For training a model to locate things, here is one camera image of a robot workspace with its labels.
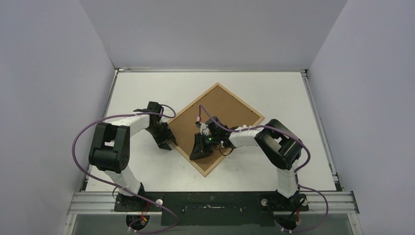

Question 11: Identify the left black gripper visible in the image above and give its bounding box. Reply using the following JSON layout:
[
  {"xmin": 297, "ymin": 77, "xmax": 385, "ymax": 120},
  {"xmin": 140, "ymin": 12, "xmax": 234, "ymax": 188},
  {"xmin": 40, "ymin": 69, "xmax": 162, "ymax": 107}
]
[{"xmin": 145, "ymin": 122, "xmax": 176, "ymax": 151}]

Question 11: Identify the wooden picture frame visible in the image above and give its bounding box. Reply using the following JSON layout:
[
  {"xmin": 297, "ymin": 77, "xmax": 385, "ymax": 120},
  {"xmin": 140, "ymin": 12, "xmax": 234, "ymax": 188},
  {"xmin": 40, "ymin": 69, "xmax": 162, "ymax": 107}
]
[{"xmin": 167, "ymin": 82, "xmax": 265, "ymax": 178}]

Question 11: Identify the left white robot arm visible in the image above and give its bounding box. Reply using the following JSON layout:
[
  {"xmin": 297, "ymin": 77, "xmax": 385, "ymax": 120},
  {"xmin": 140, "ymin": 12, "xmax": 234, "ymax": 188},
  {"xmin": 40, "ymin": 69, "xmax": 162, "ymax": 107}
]
[{"xmin": 89, "ymin": 101, "xmax": 176, "ymax": 211}]

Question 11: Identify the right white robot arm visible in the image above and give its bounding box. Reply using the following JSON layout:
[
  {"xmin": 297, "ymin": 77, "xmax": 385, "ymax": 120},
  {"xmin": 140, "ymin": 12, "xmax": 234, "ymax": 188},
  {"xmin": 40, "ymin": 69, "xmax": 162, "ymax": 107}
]
[{"xmin": 189, "ymin": 116, "xmax": 302, "ymax": 210}]

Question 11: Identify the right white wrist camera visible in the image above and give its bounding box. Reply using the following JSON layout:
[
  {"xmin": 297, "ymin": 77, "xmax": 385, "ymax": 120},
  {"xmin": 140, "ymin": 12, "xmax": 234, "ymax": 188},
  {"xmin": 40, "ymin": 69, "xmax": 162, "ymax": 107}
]
[{"xmin": 195, "ymin": 117, "xmax": 209, "ymax": 136}]

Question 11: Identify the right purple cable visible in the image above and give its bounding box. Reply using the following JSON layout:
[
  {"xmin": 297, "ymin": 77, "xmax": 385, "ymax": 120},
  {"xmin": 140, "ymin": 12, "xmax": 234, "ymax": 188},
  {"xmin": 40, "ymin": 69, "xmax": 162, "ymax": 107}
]
[{"xmin": 199, "ymin": 104, "xmax": 329, "ymax": 234}]

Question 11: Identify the purple cable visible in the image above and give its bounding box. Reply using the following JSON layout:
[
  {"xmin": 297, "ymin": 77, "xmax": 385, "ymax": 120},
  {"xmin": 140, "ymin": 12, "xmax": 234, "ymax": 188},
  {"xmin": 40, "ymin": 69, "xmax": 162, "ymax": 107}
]
[
  {"xmin": 71, "ymin": 103, "xmax": 180, "ymax": 235},
  {"xmin": 199, "ymin": 104, "xmax": 329, "ymax": 234}
]

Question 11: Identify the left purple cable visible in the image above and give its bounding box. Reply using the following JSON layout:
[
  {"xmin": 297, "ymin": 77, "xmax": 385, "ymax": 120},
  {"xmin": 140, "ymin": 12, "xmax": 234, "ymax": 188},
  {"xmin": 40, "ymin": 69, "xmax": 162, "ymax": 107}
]
[{"xmin": 71, "ymin": 103, "xmax": 180, "ymax": 235}]

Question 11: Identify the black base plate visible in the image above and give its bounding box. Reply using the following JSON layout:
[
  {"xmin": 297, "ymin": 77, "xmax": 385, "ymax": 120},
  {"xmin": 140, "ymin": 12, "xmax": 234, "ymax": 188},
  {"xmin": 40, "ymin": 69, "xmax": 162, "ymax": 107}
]
[{"xmin": 114, "ymin": 191, "xmax": 309, "ymax": 229}]

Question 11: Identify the aluminium rail front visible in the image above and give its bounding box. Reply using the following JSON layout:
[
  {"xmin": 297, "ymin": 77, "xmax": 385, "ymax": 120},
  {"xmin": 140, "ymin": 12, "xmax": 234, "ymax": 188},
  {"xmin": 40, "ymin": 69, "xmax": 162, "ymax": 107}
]
[{"xmin": 67, "ymin": 192, "xmax": 115, "ymax": 214}]

